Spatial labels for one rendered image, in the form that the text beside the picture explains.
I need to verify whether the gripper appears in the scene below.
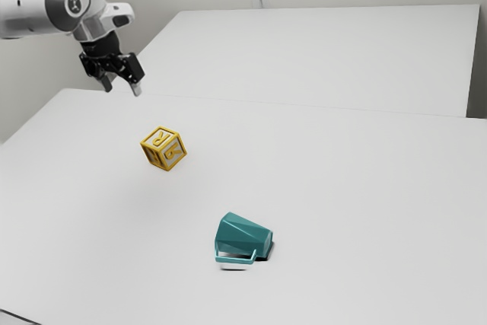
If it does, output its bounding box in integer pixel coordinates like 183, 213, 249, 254
78, 32, 146, 97

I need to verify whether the teal faceted mug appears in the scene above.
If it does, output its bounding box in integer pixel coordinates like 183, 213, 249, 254
214, 211, 275, 266

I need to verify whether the yellow letter block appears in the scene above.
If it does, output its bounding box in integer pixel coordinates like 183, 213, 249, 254
138, 125, 188, 173

